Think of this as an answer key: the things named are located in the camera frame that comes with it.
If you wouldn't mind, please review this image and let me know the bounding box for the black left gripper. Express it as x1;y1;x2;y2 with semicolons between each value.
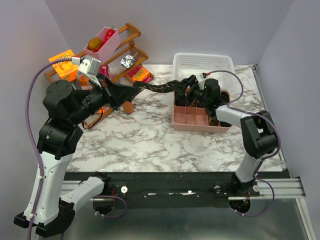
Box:
69;71;136;125

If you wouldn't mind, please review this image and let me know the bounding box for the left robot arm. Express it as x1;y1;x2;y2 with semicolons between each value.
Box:
14;75;141;238

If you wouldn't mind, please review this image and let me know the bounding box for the pink divided organizer box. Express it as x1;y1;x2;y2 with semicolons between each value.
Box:
172;93;232;134

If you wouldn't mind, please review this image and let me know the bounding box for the aluminium rail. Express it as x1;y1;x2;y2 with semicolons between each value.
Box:
228;177;306;201

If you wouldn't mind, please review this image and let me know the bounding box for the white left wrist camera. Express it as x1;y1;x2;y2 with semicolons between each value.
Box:
71;55;101;87

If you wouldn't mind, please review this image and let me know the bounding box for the wooden tiered shelf rack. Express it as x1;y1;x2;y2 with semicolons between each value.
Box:
44;22;149;129

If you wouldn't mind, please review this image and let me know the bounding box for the silver metal scoop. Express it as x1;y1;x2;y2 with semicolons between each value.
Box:
120;52;139;69

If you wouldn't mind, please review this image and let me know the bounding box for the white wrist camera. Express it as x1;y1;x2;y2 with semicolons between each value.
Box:
71;55;101;87
199;78;207;88

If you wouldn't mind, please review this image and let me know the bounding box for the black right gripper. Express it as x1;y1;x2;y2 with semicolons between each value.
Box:
170;74;210;106

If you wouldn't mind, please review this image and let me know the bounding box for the pink orange sponge box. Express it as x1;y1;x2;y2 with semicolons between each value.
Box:
98;64;110;78

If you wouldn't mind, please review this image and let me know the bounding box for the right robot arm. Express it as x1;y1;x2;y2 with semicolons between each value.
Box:
170;75;281;196

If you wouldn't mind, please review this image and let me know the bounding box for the brown round fruit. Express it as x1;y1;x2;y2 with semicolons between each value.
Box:
87;37;102;51

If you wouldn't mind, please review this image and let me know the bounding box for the orange pump bottle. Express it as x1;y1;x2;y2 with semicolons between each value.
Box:
122;101;134;115

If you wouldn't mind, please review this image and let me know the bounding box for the orange pink box right shelf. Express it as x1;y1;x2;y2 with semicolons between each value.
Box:
125;65;154;83

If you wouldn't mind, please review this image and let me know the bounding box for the white perforated plastic basket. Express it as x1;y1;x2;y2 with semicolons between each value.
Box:
172;52;237;92

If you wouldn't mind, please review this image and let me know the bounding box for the orange Scrub Daddy box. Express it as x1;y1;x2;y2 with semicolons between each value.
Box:
48;49;79;82

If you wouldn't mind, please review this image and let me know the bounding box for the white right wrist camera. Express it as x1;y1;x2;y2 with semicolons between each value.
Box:
199;78;207;88

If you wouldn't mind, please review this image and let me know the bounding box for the red chili pepper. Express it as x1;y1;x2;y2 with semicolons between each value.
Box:
93;26;116;52

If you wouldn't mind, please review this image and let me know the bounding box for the black gold floral tie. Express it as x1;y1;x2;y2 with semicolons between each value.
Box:
132;80;180;93

